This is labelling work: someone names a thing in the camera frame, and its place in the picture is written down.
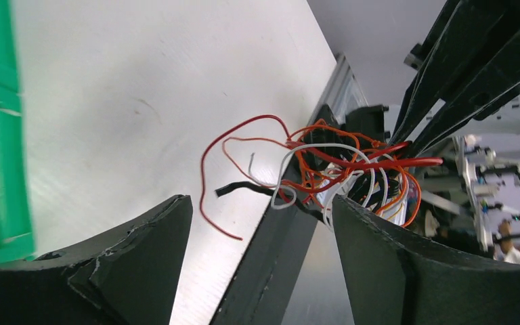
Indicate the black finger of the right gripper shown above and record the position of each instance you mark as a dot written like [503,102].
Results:
[453,50]
[490,81]

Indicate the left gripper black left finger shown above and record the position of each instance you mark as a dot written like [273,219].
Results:
[126,275]

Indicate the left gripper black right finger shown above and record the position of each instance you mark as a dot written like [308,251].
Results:
[395,276]

